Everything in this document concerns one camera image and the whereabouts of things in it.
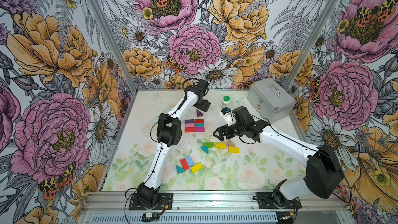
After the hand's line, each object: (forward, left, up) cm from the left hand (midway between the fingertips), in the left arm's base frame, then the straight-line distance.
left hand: (198, 109), depth 102 cm
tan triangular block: (-21, -18, -6) cm, 29 cm away
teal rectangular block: (-8, -1, -6) cm, 10 cm away
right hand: (-22, -12, +6) cm, 26 cm away
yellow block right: (-25, -20, -6) cm, 33 cm away
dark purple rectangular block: (-4, +6, -8) cm, 11 cm away
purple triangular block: (0, 0, -4) cm, 4 cm away
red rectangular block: (-12, +6, -6) cm, 15 cm away
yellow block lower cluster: (-35, +1, -7) cm, 35 cm away
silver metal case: (0, -43, +9) cm, 44 cm away
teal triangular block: (-24, -4, -7) cm, 25 cm away
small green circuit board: (-55, +22, -8) cm, 60 cm away
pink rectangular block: (-8, +4, -6) cm, 11 cm away
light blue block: (-31, +5, -6) cm, 32 cm away
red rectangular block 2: (-5, -2, -6) cm, 8 cm away
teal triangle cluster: (-36, +10, -6) cm, 38 cm away
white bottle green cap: (+5, -18, +1) cm, 19 cm away
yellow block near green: (-23, -13, -6) cm, 27 cm away
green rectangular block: (-22, -6, -6) cm, 24 cm away
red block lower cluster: (-33, +8, -6) cm, 34 cm away
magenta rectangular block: (-11, -1, -6) cm, 13 cm away
